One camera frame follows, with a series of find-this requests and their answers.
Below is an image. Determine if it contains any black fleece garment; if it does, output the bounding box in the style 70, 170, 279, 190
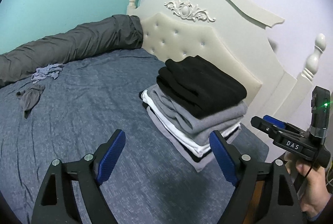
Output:
156, 56, 247, 119

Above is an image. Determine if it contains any person's right hand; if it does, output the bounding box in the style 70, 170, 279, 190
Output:
283, 152, 332, 223

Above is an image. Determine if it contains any cream tufted headboard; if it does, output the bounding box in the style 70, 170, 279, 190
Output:
127, 0, 327, 126

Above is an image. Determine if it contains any grey sock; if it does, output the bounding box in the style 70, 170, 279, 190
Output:
16, 84, 45, 119

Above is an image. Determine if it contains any light blue crumpled cloth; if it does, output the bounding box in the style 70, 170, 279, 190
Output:
31, 63, 64, 84

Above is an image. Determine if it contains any dark grey rolled duvet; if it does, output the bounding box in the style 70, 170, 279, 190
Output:
1, 14, 143, 88

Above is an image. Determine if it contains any black camera with green light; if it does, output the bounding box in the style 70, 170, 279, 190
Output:
311, 86, 331, 139

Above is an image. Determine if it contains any blue patterned bed sheet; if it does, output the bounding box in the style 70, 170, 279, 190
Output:
0, 48, 270, 224

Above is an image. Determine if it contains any white folded garment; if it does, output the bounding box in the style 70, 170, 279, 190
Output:
140, 89, 240, 146

